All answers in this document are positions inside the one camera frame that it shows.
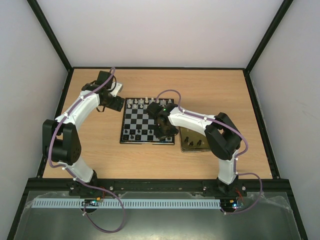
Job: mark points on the black mounting rail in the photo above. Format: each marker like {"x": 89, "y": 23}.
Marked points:
{"x": 207, "y": 188}

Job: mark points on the white slotted cable duct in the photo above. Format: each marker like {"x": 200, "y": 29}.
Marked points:
{"x": 73, "y": 203}

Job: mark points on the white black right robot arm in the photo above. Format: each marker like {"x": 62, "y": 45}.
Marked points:
{"x": 221, "y": 135}

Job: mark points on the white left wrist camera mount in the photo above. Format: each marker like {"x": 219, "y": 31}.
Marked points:
{"x": 116, "y": 88}

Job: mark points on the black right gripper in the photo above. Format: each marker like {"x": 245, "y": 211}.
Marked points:
{"x": 164, "y": 129}

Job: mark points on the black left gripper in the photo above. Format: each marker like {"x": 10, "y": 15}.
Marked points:
{"x": 118, "y": 105}

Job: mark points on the gold metal tin tray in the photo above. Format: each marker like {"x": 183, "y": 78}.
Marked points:
{"x": 195, "y": 137}

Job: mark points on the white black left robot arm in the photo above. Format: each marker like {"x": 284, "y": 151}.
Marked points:
{"x": 61, "y": 144}

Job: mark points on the black and grey chessboard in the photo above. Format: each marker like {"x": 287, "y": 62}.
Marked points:
{"x": 138, "y": 119}

